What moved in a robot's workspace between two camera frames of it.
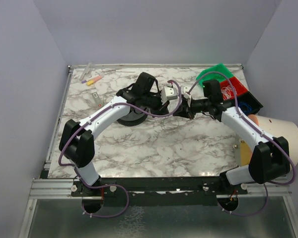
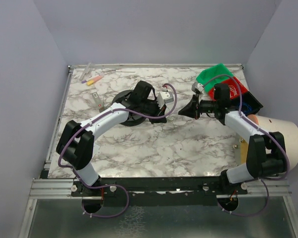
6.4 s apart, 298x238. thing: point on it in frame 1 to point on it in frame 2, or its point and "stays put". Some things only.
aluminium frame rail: [45, 188] stays put
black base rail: [192, 191] stays put
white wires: [227, 92] stays put
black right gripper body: [186, 106] to [196, 107]
